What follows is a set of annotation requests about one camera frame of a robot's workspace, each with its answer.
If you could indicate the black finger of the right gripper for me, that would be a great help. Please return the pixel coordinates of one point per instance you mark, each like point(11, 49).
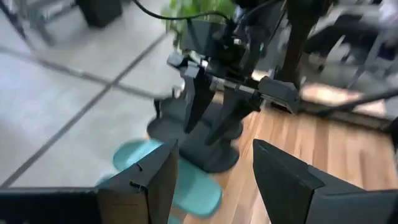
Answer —
point(233, 112)
point(197, 96)

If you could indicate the black metal rig frame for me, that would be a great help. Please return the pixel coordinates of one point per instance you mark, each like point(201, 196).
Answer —
point(357, 102)

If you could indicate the grey metal stand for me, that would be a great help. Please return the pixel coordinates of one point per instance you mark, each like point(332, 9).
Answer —
point(37, 21)

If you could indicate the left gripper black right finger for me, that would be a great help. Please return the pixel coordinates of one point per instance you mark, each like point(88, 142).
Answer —
point(311, 199)

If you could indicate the black slide sandal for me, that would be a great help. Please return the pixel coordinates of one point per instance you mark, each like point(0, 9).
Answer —
point(174, 107)
point(211, 158)

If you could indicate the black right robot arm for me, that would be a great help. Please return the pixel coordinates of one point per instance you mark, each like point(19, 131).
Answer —
point(298, 37)

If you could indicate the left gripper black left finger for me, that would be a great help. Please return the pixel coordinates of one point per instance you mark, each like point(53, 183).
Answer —
point(146, 193)

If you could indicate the green leafy plant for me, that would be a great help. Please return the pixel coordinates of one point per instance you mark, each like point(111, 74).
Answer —
point(199, 6)

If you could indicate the black plant pot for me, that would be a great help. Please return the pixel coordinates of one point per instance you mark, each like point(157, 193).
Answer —
point(202, 35)

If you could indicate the black bin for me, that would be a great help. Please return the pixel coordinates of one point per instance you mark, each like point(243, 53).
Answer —
point(99, 12)

